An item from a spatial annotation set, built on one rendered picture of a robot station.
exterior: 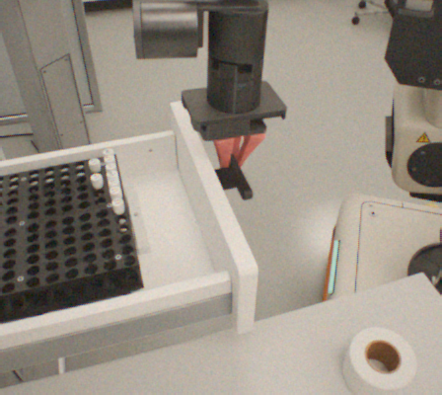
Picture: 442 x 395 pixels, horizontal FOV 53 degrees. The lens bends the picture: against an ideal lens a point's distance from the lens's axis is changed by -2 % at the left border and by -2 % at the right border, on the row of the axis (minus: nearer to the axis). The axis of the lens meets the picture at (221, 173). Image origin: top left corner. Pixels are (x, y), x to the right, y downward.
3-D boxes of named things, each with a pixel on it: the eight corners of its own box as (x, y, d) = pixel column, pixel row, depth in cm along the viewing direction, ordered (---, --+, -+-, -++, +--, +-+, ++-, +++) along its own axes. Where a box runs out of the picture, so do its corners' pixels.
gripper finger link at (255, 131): (188, 159, 56) (187, 93, 50) (243, 150, 58) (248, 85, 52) (202, 195, 51) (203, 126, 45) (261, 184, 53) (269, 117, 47)
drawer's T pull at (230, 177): (232, 159, 55) (232, 150, 54) (254, 200, 50) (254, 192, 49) (203, 165, 54) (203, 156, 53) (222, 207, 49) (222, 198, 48)
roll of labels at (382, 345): (359, 413, 45) (368, 397, 43) (331, 353, 51) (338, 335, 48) (417, 395, 47) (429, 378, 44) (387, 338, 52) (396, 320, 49)
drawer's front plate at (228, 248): (185, 162, 67) (182, 98, 60) (253, 333, 46) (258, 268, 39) (174, 164, 67) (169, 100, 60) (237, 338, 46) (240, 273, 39)
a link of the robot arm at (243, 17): (276, 3, 39) (263, -18, 44) (197, 3, 39) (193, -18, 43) (268, 73, 44) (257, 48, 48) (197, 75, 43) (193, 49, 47)
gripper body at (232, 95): (180, 105, 51) (179, 42, 46) (264, 94, 53) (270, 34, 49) (194, 137, 46) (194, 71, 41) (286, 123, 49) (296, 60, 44)
